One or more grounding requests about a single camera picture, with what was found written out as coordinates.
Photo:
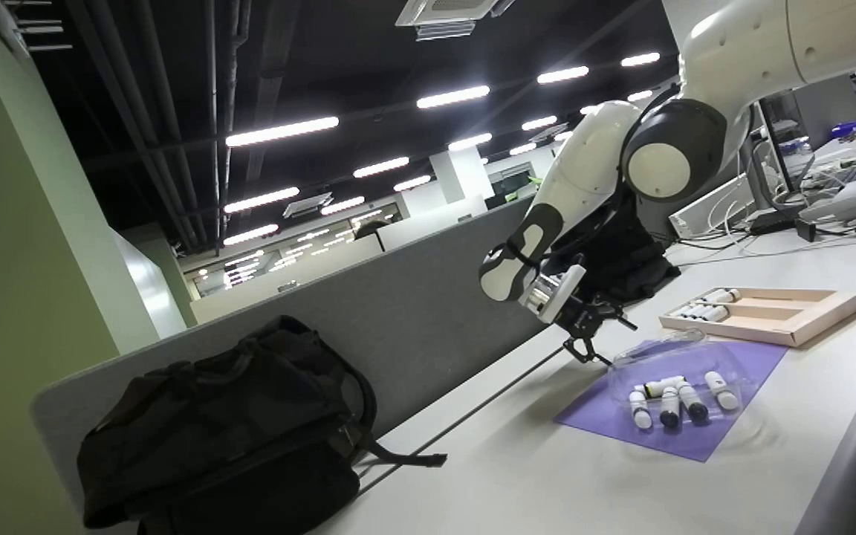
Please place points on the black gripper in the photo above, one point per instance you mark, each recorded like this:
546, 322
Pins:
573, 304

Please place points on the wooden tray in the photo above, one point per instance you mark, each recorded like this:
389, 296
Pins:
775, 317

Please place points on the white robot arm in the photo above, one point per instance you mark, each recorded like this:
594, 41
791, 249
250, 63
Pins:
582, 255

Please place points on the purple mat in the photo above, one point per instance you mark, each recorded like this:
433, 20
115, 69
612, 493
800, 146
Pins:
677, 405

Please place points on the white bottle in box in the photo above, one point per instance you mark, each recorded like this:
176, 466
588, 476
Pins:
722, 391
641, 411
671, 408
695, 402

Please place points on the black backpack far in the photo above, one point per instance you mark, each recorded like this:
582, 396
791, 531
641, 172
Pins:
626, 262

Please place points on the black backpack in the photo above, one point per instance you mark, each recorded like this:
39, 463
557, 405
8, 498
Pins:
626, 262
250, 441

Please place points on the grey desk partition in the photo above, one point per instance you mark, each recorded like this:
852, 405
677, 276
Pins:
414, 320

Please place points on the computer monitor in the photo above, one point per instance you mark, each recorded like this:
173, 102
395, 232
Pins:
783, 180

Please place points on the black backpack near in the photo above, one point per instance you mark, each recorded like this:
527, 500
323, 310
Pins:
250, 441

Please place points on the green pillar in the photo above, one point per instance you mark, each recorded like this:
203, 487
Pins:
74, 292

